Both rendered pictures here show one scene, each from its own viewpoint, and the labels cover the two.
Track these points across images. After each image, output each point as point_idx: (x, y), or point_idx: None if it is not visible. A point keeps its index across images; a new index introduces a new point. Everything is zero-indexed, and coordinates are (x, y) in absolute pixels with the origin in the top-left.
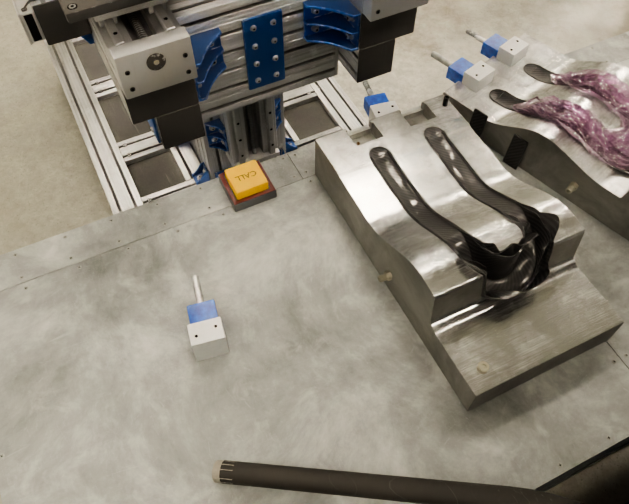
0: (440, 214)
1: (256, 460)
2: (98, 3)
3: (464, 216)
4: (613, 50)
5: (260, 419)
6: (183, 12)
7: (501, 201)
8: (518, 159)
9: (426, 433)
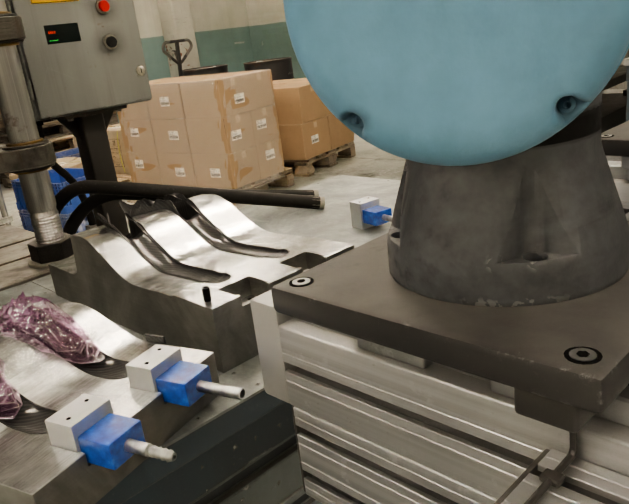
0: (203, 239)
1: (305, 214)
2: None
3: (180, 233)
4: None
5: (312, 220)
6: None
7: (142, 251)
8: None
9: None
